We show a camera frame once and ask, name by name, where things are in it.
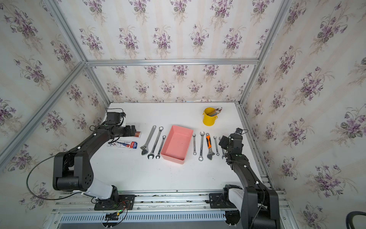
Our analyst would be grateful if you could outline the medium end wrench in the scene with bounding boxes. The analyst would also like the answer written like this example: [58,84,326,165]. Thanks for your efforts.
[219,137,226,159]

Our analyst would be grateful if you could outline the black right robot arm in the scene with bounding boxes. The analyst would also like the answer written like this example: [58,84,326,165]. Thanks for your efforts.
[219,133,281,229]

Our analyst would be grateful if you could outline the small circuit board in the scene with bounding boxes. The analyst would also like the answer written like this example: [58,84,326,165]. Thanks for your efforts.
[104,213,120,221]

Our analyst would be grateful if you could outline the large combination wrench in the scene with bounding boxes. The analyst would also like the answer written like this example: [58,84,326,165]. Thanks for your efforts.
[147,127,164,159]

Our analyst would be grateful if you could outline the thin small silver wrench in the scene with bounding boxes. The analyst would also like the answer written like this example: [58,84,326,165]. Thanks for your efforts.
[214,136,220,156]

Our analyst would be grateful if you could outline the black chair edge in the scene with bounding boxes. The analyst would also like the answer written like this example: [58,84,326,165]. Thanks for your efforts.
[346,211,366,229]

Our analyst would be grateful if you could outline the white blue sticker card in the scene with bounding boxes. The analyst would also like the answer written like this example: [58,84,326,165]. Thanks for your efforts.
[107,141,138,149]

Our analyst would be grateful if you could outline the pink plastic storage box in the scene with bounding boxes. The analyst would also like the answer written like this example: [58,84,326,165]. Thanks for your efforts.
[161,126,193,165]

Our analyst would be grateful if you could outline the short end wrench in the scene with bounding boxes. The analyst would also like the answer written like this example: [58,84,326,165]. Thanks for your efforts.
[198,132,205,162]

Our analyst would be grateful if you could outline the aluminium rail frame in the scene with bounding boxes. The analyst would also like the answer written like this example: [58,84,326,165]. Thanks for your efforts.
[42,190,299,229]

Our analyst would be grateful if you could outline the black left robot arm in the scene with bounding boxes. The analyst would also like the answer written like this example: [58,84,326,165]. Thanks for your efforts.
[52,122,136,203]

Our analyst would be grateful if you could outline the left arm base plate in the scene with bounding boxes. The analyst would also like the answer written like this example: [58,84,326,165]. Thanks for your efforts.
[94,195,136,211]

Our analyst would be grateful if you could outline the large forged steel wrench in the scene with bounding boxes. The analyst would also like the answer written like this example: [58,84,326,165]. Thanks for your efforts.
[140,125,156,155]

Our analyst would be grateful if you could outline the colored pencils bunch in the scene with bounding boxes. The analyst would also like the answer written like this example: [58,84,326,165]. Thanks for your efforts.
[208,107,223,116]

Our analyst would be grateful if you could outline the small combination wrench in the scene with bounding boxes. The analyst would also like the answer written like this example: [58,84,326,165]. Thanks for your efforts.
[155,135,166,159]

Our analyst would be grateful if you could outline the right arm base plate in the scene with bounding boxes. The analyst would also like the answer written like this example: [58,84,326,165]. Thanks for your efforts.
[209,193,236,209]

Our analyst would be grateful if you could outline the silver end wrench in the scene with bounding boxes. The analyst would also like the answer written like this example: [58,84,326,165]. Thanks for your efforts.
[192,133,197,156]

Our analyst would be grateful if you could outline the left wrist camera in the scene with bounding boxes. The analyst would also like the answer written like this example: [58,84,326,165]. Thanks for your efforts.
[105,112,126,126]

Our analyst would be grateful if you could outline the yellow pencil cup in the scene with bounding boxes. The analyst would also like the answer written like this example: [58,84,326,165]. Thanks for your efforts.
[203,107,218,127]

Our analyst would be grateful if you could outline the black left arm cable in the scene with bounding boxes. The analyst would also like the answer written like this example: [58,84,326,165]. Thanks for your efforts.
[26,154,83,201]

